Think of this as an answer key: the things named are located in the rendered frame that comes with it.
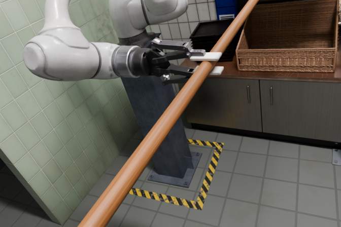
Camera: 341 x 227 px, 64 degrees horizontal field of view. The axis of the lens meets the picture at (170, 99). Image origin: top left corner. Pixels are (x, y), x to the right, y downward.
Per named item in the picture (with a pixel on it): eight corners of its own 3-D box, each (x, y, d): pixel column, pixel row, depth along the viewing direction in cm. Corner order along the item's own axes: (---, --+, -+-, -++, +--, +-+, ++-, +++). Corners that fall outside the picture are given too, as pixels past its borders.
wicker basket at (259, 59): (251, 40, 212) (249, 4, 197) (336, 37, 185) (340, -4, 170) (236, 71, 179) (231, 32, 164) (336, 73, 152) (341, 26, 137)
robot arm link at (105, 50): (133, 79, 83) (102, 81, 71) (96, 77, 90) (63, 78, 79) (133, 43, 81) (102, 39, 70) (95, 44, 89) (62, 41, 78)
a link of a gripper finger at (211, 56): (195, 54, 67) (194, 52, 66) (222, 54, 63) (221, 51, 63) (190, 61, 65) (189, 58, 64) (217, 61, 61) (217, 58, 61)
